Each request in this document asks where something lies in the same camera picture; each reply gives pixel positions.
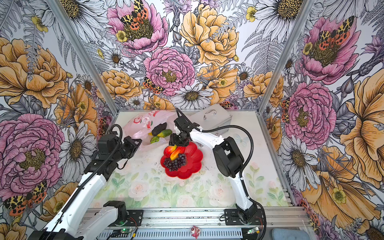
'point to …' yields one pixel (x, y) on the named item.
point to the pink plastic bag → (142, 124)
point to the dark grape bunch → (173, 165)
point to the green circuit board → (125, 230)
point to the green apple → (154, 139)
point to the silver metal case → (212, 116)
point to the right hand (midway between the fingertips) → (173, 147)
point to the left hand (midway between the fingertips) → (142, 143)
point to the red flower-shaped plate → (194, 159)
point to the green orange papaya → (165, 133)
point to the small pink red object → (195, 231)
